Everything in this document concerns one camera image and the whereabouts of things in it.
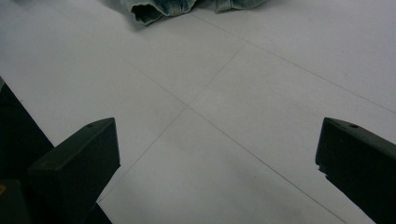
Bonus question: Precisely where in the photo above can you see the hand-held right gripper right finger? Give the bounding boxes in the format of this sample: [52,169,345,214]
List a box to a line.
[315,117,396,224]

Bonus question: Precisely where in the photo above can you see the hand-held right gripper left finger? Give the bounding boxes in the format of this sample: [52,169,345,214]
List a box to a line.
[27,117,121,224]

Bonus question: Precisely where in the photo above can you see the blue denim jeans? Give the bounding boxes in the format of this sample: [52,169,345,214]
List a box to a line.
[120,0,269,26]

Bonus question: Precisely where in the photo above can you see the dark cloth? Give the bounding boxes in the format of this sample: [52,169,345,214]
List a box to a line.
[0,76,56,183]

